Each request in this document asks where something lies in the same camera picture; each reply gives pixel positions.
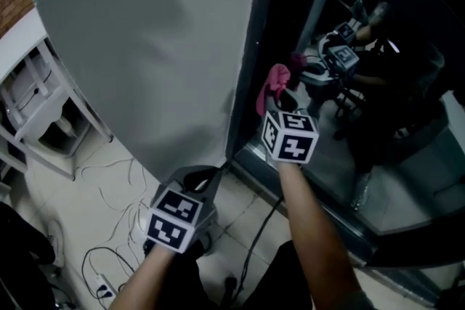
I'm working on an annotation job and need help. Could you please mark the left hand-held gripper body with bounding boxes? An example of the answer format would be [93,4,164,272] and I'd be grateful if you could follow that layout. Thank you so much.
[145,184,219,254]

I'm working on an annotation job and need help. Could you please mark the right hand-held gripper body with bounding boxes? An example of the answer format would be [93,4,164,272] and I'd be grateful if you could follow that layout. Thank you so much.
[260,108,321,166]

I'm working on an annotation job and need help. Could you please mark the pink cloth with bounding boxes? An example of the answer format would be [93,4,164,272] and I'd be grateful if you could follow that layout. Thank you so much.
[255,63,293,117]

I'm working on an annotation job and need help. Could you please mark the clear glass window pane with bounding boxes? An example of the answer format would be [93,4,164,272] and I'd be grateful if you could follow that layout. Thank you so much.
[275,0,465,235]

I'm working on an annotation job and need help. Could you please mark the person's left forearm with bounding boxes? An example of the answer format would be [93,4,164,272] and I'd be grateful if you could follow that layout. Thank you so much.
[118,245,176,310]

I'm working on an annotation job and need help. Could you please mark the person's right forearm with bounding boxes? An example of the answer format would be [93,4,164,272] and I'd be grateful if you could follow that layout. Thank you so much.
[278,161,366,310]

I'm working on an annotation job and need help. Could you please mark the black framed glass door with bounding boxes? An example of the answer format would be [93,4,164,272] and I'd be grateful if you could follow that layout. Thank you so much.
[224,0,465,269]

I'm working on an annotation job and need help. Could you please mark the person's black shorts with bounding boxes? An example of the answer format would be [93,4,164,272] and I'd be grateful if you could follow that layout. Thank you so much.
[145,237,315,310]

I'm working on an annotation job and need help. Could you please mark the black office chair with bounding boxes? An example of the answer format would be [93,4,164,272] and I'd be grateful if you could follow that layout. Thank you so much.
[216,274,251,310]

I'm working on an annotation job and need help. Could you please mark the white power strip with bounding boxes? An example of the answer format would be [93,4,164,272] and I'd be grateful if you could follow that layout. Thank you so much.
[92,274,119,301]

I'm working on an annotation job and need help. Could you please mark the grey plastic bin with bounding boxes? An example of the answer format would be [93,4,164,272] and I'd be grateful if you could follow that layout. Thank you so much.
[38,107,92,159]

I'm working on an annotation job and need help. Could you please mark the white round appliance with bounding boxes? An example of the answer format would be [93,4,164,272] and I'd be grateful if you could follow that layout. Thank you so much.
[5,46,55,128]

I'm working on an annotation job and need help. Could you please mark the white shelf unit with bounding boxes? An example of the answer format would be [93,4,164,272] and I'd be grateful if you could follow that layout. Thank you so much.
[0,7,114,181]

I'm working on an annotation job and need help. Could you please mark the bundle of thin white cables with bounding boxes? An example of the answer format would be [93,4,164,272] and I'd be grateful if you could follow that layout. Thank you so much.
[78,155,155,261]

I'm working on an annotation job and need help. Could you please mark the thick black gripper cable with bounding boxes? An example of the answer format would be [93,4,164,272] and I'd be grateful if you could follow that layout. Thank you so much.
[230,197,285,308]

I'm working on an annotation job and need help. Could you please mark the black power cord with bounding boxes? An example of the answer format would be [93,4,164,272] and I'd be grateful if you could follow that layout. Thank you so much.
[81,245,136,299]

